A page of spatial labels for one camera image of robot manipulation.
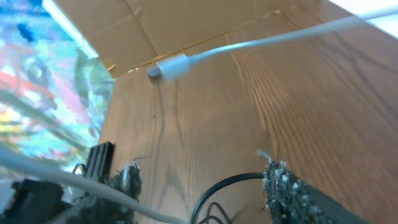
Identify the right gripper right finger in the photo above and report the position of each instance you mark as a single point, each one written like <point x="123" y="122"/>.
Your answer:
<point x="290" y="199"/>

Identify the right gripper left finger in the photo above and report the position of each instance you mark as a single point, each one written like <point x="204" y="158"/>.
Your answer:
<point x="129" y="181"/>

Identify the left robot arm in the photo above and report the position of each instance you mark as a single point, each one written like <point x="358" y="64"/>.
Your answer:
<point x="36" y="201"/>

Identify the cardboard box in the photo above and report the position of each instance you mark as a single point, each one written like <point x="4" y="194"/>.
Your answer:
<point x="127" y="34"/>

